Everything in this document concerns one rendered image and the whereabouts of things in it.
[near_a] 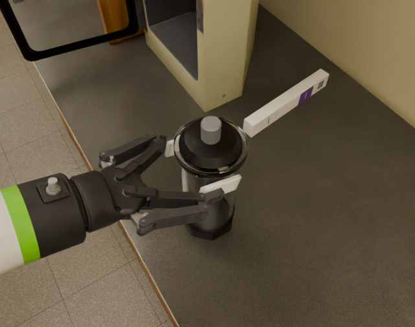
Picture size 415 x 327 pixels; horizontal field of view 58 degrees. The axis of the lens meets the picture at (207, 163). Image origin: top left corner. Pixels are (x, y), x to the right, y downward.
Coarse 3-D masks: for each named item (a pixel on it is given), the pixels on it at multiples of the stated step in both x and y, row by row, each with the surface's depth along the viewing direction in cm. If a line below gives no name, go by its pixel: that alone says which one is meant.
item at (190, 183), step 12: (192, 120) 57; (228, 120) 57; (180, 132) 55; (240, 132) 56; (180, 156) 53; (240, 156) 53; (192, 168) 52; (204, 168) 52; (228, 168) 52; (192, 180) 56; (204, 180) 54; (216, 180) 54; (228, 192) 59; (216, 204) 60; (228, 204) 62; (216, 216) 63; (228, 216) 66; (204, 228) 67; (216, 228) 67
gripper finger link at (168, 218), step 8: (176, 208) 49; (184, 208) 50; (192, 208) 50; (200, 208) 50; (208, 208) 51; (144, 216) 47; (152, 216) 48; (160, 216) 48; (168, 216) 48; (176, 216) 49; (184, 216) 49; (192, 216) 50; (144, 224) 47; (160, 224) 49; (168, 224) 50; (176, 224) 50; (136, 232) 48; (144, 232) 48
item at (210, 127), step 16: (192, 128) 54; (208, 128) 50; (224, 128) 54; (192, 144) 52; (208, 144) 52; (224, 144) 53; (240, 144) 54; (192, 160) 52; (208, 160) 51; (224, 160) 52
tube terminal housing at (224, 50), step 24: (216, 0) 70; (240, 0) 74; (216, 24) 75; (240, 24) 78; (216, 48) 79; (240, 48) 83; (216, 72) 85; (240, 72) 89; (192, 96) 95; (216, 96) 91
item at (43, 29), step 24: (24, 0) 85; (48, 0) 87; (72, 0) 89; (96, 0) 92; (120, 0) 94; (24, 24) 89; (48, 24) 91; (72, 24) 94; (96, 24) 96; (120, 24) 99; (48, 48) 96
